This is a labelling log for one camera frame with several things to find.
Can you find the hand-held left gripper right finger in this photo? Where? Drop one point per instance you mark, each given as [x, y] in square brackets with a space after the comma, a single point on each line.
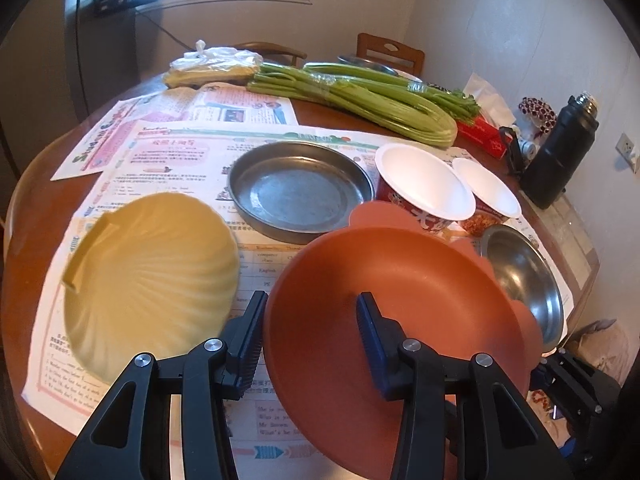
[375, 355]

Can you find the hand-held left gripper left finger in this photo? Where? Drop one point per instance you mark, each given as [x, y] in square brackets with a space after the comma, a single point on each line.
[248, 360]

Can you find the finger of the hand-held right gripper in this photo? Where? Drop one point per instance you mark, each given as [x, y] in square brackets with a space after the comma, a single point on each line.
[585, 385]

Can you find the orange plastic plate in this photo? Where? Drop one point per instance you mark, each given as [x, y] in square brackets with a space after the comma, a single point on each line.
[325, 300]

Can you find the stainless steel bowl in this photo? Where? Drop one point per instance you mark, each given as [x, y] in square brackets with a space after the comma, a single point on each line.
[525, 280]

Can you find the yellow shell-shaped plate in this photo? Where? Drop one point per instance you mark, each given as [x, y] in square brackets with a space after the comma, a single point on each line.
[150, 270]

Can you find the round steel pan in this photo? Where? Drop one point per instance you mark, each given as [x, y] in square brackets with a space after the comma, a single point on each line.
[295, 195]

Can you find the large white paper bowl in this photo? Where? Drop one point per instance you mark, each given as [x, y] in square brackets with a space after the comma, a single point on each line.
[420, 180]

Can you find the small white paper bowl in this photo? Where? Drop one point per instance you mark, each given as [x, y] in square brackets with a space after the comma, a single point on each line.
[487, 190]

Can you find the large printed newspaper sheet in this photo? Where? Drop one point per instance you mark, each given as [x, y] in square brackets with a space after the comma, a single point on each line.
[165, 160]

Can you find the black thermos bottle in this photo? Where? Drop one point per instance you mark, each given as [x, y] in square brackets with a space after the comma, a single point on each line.
[555, 160]

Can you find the red tissue box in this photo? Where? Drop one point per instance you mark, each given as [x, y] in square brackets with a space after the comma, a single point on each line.
[480, 135]

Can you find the small white bottle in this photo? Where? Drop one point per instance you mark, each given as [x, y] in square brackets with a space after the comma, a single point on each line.
[528, 147]

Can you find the large celery bunch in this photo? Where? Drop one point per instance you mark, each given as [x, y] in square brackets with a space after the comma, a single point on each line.
[380, 110]

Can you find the pink printed newspaper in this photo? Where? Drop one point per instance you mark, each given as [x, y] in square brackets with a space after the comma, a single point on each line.
[225, 105]

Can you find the dotted fabric pouch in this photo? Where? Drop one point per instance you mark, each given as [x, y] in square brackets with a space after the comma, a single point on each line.
[537, 112]

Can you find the slim celery bunch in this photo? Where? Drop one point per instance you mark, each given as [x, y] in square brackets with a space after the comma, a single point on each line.
[360, 71]

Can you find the steel pot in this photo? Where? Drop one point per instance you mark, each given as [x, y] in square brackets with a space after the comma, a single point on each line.
[372, 64]

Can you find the plastic bag of vegetables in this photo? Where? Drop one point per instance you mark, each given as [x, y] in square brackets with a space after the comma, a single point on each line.
[215, 67]

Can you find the wooden chair with backrest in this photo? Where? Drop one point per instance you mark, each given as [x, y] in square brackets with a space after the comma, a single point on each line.
[390, 52]

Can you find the grey refrigerator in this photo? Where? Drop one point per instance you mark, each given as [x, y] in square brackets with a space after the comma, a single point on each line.
[105, 50]

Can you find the wall socket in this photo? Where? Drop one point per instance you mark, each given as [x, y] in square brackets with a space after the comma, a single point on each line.
[627, 147]

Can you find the wooden chair with curved rail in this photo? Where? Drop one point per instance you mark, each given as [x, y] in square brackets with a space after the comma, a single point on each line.
[280, 52]

